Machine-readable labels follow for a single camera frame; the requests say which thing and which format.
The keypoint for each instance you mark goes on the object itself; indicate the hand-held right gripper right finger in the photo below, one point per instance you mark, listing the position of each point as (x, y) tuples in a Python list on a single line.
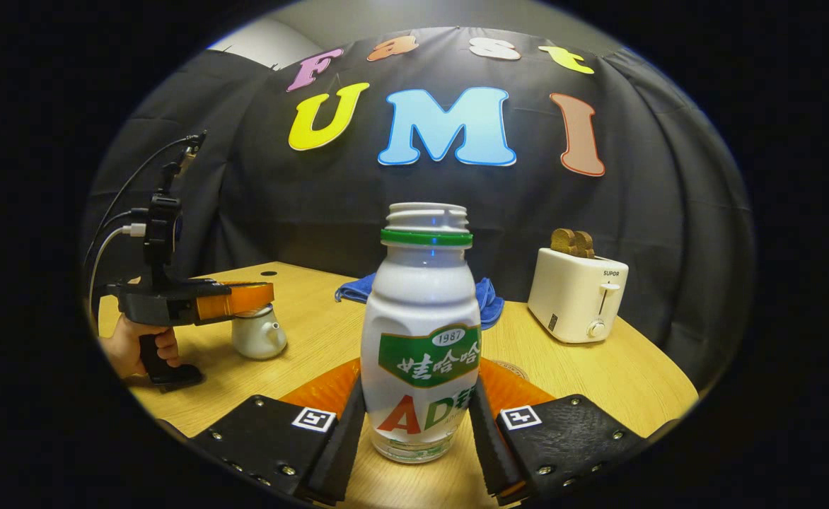
[(489, 438)]

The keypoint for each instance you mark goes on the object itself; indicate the toasted bread slice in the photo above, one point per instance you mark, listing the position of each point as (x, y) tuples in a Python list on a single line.
[(586, 245), (563, 240)]

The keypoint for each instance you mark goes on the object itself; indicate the white water bottle green label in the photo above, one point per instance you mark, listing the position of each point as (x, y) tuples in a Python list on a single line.
[(418, 311)]

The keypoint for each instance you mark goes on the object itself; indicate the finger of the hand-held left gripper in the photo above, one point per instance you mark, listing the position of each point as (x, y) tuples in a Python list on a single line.
[(238, 298)]

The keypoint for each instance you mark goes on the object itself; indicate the black backdrop cloth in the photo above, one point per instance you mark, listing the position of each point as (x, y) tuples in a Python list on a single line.
[(301, 205)]

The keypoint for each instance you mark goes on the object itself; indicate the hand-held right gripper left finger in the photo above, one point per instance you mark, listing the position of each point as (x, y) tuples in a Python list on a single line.
[(340, 445)]

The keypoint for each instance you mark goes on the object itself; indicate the white teacup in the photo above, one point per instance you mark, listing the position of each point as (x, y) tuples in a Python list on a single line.
[(255, 339)]

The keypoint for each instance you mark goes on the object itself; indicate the white toaster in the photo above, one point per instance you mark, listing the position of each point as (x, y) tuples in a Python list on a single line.
[(574, 297)]

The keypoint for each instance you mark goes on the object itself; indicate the blue folded towel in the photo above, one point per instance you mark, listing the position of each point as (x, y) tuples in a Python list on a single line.
[(351, 288)]

